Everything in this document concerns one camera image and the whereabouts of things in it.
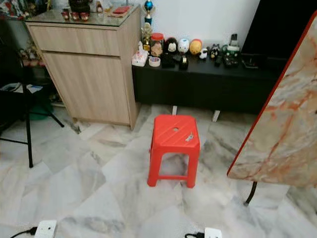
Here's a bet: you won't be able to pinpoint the black tripod stand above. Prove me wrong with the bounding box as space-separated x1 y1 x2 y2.
0 74 65 168

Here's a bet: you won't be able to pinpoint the white paper sheets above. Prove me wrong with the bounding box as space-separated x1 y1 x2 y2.
2 83 44 95

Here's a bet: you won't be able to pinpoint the green plastic basin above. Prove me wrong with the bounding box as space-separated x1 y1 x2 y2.
30 105 53 121

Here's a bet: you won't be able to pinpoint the light wood cabinet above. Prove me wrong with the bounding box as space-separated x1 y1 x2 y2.
26 6 142 129

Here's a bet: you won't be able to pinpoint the dark ornament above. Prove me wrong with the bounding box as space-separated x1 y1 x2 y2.
68 0 92 13

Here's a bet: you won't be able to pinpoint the white pink tissue pack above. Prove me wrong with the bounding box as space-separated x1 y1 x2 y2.
132 44 149 67

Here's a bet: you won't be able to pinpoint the flat red box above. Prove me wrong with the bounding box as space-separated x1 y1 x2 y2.
110 5 131 17

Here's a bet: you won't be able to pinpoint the gold figurine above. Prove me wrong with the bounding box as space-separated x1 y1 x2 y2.
141 22 153 48

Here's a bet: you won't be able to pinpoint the jar with red lid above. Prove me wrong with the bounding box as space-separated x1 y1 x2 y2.
151 33 164 57

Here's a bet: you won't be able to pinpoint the red plastic stool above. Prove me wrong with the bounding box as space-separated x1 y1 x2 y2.
147 115 201 188

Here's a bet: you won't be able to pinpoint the black wallet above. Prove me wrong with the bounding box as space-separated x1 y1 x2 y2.
160 53 175 68

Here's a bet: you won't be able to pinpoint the blue ball trophy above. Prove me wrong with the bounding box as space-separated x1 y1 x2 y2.
144 0 154 25

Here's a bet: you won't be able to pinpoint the black round figurine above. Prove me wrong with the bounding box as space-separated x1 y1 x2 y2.
164 37 178 54

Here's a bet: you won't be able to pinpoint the white egg figurine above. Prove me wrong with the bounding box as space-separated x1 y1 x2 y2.
178 38 190 54

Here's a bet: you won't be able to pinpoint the black low console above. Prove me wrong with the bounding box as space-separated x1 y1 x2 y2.
132 59 285 122

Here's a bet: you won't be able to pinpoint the yellow round figurine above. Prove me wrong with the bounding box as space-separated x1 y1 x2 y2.
189 39 203 55

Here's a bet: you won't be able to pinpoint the small black figurine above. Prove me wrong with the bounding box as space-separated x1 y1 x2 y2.
210 45 221 59

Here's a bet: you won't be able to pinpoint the large black remote control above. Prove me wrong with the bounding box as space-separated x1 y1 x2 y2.
223 52 240 68

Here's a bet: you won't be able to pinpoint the green white device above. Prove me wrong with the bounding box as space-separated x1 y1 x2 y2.
223 34 240 53

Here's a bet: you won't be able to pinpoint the flat black device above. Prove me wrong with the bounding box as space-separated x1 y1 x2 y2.
242 57 261 69

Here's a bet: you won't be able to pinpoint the black curved board leg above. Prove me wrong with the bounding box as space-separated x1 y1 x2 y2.
244 181 258 206

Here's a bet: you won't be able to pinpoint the marble board with red edge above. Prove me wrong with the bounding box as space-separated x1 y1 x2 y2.
227 11 317 189

